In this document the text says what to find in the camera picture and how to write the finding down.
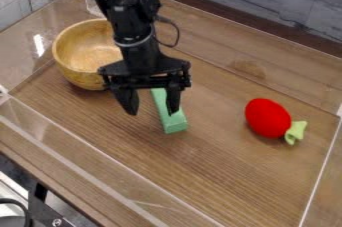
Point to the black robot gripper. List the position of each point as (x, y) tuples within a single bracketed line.
[(146, 68)]

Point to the green rectangular block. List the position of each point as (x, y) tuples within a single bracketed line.
[(172, 122)]

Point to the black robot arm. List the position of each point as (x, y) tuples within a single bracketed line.
[(132, 18)]

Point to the brown wooden bowl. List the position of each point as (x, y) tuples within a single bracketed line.
[(82, 49)]

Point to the red plush strawberry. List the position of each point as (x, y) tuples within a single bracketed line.
[(270, 121)]

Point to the black table leg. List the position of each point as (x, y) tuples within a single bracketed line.
[(36, 199)]

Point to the clear acrylic tray wall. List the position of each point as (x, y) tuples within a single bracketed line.
[(111, 193)]

